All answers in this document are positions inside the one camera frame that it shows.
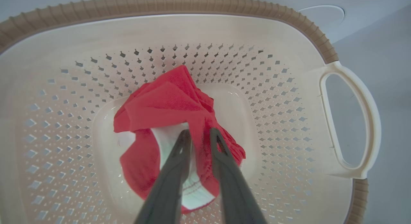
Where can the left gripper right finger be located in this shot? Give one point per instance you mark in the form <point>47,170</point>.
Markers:
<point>234,192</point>

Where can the round white filter cover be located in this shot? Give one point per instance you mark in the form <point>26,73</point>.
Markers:
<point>321,15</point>

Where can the red garment with white stripes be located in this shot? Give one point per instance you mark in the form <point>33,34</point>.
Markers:
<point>167,102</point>

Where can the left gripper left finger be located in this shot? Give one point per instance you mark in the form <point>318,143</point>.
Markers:
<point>167,192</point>

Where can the cream perforated laundry basket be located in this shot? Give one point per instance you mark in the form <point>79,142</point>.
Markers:
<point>64,89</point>

